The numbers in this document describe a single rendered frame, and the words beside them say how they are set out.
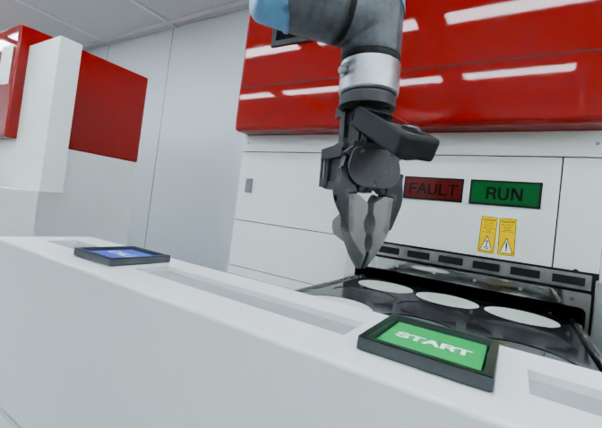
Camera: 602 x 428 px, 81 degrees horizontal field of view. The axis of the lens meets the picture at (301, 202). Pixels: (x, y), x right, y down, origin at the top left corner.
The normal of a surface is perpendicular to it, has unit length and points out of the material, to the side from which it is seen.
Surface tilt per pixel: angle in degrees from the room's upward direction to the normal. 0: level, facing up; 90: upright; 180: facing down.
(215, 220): 90
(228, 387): 90
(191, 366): 90
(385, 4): 86
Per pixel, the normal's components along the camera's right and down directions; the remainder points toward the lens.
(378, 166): 0.37, 0.00
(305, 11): 0.19, 0.75
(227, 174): -0.52, -0.08
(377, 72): 0.06, -0.02
